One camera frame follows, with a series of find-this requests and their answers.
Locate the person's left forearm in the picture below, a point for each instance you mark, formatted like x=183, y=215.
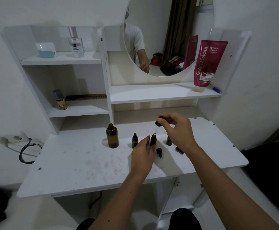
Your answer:
x=115, y=203

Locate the clear perfume bottle pink cap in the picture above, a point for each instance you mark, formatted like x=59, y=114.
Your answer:
x=77, y=47

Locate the blue pen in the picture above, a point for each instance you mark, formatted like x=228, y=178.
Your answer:
x=216, y=89

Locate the round mirror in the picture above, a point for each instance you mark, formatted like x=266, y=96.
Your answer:
x=153, y=26

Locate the person's leg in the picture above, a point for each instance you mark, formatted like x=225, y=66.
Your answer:
x=185, y=220
x=85, y=225

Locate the person's right hand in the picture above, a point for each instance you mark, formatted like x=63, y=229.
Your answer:
x=181, y=134

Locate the brown comb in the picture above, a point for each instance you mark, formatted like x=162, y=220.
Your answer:
x=86, y=97

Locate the white and blue cream jar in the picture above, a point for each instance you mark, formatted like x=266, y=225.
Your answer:
x=46, y=50

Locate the red cosmetic tube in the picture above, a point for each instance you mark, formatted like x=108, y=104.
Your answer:
x=209, y=64

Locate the person's right forearm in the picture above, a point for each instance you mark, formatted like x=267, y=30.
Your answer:
x=225, y=189

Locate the black green bag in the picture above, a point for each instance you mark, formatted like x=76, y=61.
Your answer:
x=268, y=174

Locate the person's left hand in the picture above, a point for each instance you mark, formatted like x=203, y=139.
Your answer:
x=143, y=158

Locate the person's left leg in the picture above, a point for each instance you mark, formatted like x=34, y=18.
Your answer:
x=85, y=225

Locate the small amber glass bottle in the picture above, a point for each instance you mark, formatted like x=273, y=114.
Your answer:
x=153, y=140
x=169, y=141
x=134, y=144

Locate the person's right leg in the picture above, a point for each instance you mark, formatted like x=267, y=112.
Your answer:
x=185, y=220

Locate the black dropper with glass pipette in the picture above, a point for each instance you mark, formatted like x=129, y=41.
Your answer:
x=158, y=123

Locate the white vanity desk with shelves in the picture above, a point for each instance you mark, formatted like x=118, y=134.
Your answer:
x=82, y=112

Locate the small yellow label bottle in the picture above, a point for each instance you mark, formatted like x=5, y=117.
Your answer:
x=61, y=105

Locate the white wall socket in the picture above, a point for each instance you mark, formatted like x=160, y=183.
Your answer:
x=17, y=138

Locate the large amber glass bottle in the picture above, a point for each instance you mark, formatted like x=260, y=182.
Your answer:
x=112, y=136

